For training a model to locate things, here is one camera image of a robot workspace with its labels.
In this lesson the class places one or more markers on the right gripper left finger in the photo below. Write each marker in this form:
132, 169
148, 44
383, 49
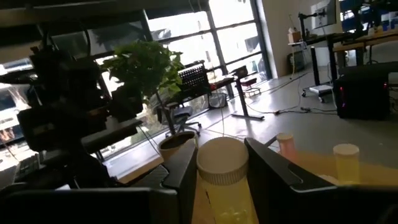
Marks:
183, 180

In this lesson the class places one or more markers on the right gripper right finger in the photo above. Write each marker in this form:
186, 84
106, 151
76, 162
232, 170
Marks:
273, 180

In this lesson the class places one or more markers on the red pill bottle white cap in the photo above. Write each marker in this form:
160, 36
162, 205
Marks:
286, 149

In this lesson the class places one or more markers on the yellow pill bottle white cap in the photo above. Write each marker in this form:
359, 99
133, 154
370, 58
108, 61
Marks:
222, 161
346, 168

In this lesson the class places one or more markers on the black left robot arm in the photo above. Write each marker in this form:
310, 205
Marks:
62, 77

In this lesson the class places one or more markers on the office chair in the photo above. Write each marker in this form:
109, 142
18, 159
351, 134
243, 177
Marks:
182, 112

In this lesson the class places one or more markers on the black standing desk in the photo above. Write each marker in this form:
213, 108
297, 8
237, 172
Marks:
240, 93

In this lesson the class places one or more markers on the green potted plant white pot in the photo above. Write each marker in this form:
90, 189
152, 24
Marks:
143, 65

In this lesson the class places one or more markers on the black mesh panel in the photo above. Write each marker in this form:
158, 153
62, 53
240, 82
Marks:
194, 77

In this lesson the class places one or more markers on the black computer tower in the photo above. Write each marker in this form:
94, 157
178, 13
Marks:
362, 96

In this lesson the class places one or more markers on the wooden desk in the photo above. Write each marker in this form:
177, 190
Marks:
373, 39

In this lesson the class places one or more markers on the white monitor on stand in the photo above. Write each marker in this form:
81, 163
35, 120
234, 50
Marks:
323, 14

